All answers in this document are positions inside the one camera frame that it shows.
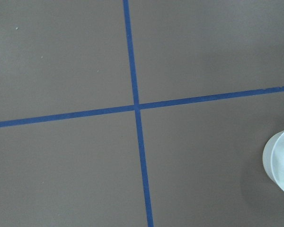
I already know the white plastic bowl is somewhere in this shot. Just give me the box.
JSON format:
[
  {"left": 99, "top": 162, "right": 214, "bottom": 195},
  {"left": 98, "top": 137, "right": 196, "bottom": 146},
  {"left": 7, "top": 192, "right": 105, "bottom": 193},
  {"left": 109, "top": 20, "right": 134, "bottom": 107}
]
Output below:
[{"left": 262, "top": 131, "right": 284, "bottom": 192}]

